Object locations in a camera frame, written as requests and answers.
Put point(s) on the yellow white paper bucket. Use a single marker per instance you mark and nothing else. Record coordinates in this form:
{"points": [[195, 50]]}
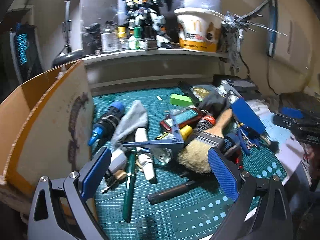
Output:
{"points": [[199, 29]]}

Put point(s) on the blue grey angle ruler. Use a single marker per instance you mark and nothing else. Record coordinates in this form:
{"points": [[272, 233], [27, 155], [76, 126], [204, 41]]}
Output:
{"points": [[174, 141]]}

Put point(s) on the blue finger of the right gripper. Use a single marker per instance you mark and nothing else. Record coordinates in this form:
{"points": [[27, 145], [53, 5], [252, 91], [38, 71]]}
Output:
{"points": [[292, 113]]}

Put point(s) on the dark green pen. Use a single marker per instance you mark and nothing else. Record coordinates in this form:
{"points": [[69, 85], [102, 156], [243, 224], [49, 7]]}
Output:
{"points": [[130, 184]]}

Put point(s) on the blue white robot figure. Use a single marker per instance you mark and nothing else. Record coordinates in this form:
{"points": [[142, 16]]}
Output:
{"points": [[146, 15]]}

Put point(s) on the black craft knife handle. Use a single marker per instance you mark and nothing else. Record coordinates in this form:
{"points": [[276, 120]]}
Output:
{"points": [[172, 192]]}

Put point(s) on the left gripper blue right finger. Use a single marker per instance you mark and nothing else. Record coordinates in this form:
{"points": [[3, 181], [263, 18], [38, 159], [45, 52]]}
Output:
{"points": [[226, 173]]}

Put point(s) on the grey cloth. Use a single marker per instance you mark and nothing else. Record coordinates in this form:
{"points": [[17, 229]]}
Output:
{"points": [[136, 117]]}

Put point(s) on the blue black marker bottle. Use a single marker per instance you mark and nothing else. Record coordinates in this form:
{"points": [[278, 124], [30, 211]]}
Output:
{"points": [[106, 125]]}

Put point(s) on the clear glass jar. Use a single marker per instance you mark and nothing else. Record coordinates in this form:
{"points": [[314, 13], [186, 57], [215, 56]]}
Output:
{"points": [[109, 43]]}

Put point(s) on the wooden handle paint brush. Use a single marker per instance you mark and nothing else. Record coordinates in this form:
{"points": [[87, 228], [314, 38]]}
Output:
{"points": [[194, 156]]}

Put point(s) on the black desk lamp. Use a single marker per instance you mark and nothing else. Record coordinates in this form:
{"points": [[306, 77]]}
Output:
{"points": [[66, 54]]}

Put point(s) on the black computer tower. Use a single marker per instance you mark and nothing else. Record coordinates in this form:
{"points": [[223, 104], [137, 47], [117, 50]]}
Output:
{"points": [[20, 53]]}

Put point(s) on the grey winged model kit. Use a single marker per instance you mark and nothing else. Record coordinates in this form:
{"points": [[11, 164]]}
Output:
{"points": [[235, 26]]}

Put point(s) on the blue notebook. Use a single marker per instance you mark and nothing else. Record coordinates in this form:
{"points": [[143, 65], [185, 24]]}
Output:
{"points": [[247, 116]]}

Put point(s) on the small yellow capped bottle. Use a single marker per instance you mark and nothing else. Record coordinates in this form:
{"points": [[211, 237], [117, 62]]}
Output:
{"points": [[185, 132]]}

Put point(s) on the green cutting mat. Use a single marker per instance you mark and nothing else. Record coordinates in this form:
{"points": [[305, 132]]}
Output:
{"points": [[193, 215]]}

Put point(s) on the cardboard storage box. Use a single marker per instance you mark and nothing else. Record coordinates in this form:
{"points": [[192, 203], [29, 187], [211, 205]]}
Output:
{"points": [[45, 127]]}

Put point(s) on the white tube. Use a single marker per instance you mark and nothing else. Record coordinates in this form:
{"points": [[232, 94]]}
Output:
{"points": [[145, 157]]}

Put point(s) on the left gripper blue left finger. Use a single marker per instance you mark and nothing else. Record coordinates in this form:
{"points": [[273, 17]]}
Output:
{"points": [[93, 172]]}

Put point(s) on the blue handled pliers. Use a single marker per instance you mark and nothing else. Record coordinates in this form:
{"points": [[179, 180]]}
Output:
{"points": [[248, 138]]}

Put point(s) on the green eraser block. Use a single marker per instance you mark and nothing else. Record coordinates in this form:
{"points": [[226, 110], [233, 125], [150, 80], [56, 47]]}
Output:
{"points": [[180, 100]]}

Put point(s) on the black knit cloth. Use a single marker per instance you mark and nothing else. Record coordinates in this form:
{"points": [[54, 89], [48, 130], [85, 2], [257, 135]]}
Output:
{"points": [[214, 104]]}

